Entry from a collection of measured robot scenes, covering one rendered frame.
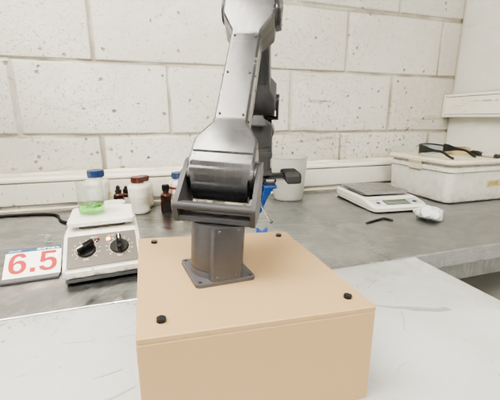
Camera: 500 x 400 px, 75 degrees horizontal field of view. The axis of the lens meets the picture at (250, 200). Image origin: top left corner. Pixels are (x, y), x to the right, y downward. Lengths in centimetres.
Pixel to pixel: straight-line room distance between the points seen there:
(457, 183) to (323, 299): 99
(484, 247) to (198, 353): 74
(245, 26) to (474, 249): 68
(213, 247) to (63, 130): 94
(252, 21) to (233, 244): 29
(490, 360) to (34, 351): 55
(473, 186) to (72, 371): 122
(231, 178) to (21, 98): 97
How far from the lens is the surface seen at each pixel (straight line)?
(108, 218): 70
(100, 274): 65
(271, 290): 34
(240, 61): 44
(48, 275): 71
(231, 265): 34
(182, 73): 120
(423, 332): 53
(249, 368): 32
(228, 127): 37
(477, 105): 162
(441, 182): 127
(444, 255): 83
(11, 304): 64
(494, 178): 140
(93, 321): 54
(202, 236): 33
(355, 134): 144
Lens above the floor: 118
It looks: 14 degrees down
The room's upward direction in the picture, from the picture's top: straight up
